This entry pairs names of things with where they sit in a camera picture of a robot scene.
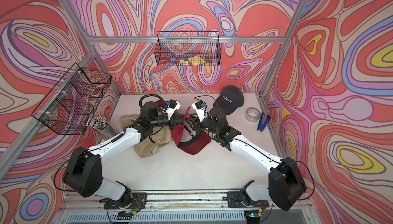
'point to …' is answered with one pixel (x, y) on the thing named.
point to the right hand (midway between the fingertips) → (189, 121)
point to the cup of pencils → (100, 124)
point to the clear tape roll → (252, 114)
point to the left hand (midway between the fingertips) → (187, 118)
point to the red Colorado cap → (188, 136)
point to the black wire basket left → (67, 110)
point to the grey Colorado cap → (230, 98)
